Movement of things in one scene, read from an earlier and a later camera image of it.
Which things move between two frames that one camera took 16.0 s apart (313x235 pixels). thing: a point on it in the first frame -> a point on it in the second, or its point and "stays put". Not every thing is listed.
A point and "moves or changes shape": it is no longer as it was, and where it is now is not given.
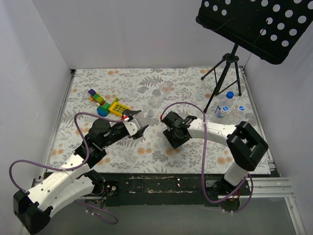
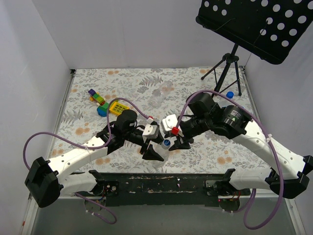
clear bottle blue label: x=224 y=107 moves or changes shape
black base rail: x=196 y=189 stays put
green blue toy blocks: x=103 y=110 stays put
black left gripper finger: x=139 y=133 -> x=151 y=154
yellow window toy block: x=118 y=108 stays put
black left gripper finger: x=130 y=113 -> x=158 y=140
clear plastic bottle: x=159 y=95 stays put
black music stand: x=272 y=29 stays put
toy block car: x=96 y=96 stays put
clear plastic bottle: x=148 y=115 -> x=165 y=153
